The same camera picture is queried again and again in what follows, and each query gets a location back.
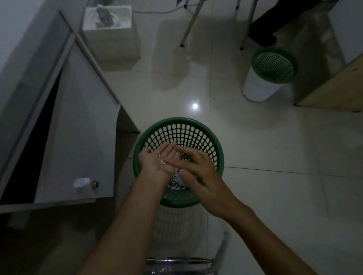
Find person's left hand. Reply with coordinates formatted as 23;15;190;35
138;141;181;183

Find person's right hand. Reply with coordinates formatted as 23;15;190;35
163;146;245;220

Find person's left forearm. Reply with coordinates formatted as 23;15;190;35
76;178;171;275

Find person's right forearm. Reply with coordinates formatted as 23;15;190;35
224;205;319;275

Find small speckled bits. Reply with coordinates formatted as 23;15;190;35
167;153;197;190

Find green mesh plastic basket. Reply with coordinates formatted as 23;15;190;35
133;117;224;208
251;48;298;84

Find grey cabinet door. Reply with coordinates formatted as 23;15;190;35
34;42;121;203

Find white plastic bin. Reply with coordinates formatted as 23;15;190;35
152;204;212;257
242;66;284;102

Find white square box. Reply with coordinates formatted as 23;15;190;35
82;4;141;60

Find grey cabinet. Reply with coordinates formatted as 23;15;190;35
0;10;141;214

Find grey item in box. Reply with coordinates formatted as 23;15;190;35
96;5;116;28

